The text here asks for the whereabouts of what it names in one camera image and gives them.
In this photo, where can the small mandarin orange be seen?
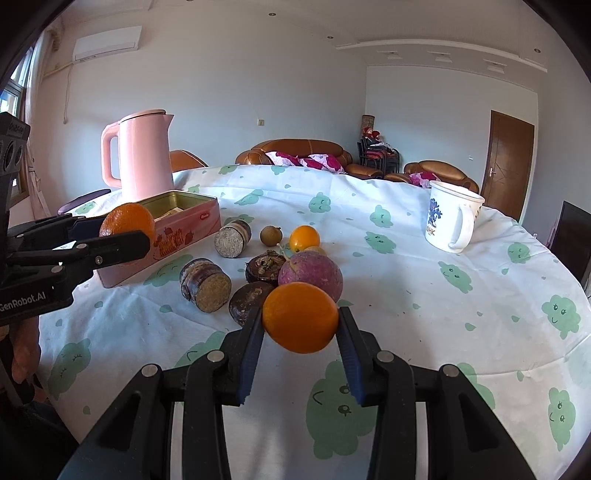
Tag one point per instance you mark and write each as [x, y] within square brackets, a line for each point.
[126, 218]

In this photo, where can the yellow orange kumquat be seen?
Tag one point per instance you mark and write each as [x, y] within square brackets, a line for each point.
[302, 237]

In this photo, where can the brown leather armchair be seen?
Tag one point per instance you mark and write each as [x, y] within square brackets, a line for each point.
[447, 173]

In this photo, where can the brown leather long sofa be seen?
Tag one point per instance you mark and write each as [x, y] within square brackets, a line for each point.
[259, 155]

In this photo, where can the armchair pink cushion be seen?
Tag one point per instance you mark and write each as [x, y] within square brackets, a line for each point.
[423, 179]

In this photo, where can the white air conditioner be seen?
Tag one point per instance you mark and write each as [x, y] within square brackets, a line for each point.
[106, 43]

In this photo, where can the pink tin box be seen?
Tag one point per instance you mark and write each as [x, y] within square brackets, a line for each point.
[181, 218]

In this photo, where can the brown wooden door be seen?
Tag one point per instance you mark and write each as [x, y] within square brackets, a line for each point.
[509, 162]

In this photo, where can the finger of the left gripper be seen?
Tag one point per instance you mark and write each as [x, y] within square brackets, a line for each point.
[52, 232]
[76, 260]

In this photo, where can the pink floral cushion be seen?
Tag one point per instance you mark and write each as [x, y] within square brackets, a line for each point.
[320, 161]

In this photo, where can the white cloud pattern tablecloth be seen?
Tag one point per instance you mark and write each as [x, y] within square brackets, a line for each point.
[505, 311]

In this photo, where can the purple round fruit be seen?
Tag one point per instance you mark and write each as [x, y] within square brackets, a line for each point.
[315, 269]

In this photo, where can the stacked dark chairs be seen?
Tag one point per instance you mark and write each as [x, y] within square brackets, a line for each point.
[374, 151]

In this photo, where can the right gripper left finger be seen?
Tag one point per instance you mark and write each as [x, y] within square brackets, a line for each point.
[132, 439]

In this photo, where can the white mug blue print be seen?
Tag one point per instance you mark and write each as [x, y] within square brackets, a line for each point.
[451, 216]

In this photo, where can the brown longan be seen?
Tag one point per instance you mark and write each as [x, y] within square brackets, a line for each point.
[271, 235]

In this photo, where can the brown chair back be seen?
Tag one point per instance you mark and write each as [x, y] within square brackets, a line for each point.
[181, 160]

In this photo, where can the black television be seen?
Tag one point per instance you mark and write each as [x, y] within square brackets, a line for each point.
[571, 241]

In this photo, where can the pink electric kettle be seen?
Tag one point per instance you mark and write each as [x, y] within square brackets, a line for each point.
[135, 155]

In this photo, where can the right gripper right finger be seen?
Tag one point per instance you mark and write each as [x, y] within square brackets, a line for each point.
[466, 440]

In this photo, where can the large orange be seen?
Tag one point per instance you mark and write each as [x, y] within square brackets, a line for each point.
[300, 317]

